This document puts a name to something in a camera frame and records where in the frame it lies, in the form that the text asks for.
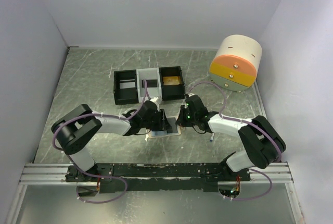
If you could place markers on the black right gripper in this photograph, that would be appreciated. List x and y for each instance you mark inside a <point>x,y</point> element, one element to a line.
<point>180,121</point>

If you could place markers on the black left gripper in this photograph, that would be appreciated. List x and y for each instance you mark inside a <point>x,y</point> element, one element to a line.
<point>163,121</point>

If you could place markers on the beige leather card holder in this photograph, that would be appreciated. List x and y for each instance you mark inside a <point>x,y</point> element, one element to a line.
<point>163,133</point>

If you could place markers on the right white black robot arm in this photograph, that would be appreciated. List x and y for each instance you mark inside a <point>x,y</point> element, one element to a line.
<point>262,144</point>

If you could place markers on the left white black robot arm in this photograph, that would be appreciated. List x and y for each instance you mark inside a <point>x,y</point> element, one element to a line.
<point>73,131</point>

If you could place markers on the gold card in bin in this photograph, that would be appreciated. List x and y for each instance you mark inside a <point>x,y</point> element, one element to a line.
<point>171,80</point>

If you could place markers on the black card in bin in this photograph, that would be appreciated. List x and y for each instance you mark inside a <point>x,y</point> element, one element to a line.
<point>152,83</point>

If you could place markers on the white card in bin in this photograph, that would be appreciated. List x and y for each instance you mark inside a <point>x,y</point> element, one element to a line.
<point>127,85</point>

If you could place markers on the black right tray bin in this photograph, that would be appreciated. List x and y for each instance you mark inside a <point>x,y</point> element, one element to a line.
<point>173,92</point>

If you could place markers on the black tray bin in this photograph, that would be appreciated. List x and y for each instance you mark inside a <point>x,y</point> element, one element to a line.
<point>125,96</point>
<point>173,92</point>

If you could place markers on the white middle tray bin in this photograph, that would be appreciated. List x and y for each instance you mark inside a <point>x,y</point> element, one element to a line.
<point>152,78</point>

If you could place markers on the black left tray bin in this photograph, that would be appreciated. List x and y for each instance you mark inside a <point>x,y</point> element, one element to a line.
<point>125,96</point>

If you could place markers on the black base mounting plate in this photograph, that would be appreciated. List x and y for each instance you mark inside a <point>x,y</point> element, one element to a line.
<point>156,177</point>

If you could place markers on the cream round drawer cabinet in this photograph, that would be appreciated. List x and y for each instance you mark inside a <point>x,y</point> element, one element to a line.
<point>236,63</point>

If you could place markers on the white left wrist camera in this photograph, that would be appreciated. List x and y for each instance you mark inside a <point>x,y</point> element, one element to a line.
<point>157,100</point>

